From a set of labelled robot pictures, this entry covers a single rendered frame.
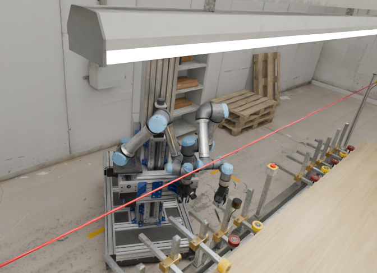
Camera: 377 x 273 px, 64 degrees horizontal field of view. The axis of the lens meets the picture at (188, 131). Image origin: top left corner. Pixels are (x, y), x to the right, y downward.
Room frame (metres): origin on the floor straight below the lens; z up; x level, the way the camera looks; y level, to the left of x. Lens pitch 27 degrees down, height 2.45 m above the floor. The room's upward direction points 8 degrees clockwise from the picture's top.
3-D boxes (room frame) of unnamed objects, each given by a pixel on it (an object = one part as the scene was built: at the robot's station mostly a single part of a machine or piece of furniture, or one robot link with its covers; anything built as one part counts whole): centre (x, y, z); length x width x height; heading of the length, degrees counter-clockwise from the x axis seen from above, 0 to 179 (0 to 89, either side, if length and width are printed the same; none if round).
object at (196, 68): (4.49, 0.29, 0.78); 0.90 x 0.45 x 1.55; 138
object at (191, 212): (1.63, -0.26, 0.84); 0.43 x 0.03 x 0.04; 49
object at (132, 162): (2.01, 0.45, 1.09); 0.15 x 0.15 x 0.10
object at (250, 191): (1.80, -0.51, 0.89); 0.03 x 0.03 x 0.48; 49
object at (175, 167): (1.86, 0.07, 1.17); 0.11 x 0.11 x 0.08; 85
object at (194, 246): (1.40, -0.17, 0.95); 0.13 x 0.06 x 0.05; 139
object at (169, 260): (1.22, 0.00, 0.95); 0.13 x 0.06 x 0.05; 139
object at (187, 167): (1.83, -0.03, 1.18); 0.09 x 0.08 x 0.11; 85
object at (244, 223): (1.80, -0.45, 0.83); 0.43 x 0.03 x 0.04; 49
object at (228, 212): (1.61, -0.35, 0.93); 0.03 x 0.03 x 0.48; 49
